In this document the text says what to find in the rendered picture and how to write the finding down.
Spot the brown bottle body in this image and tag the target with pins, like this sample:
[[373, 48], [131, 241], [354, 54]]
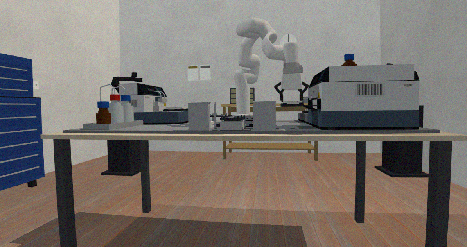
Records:
[[103, 118]]

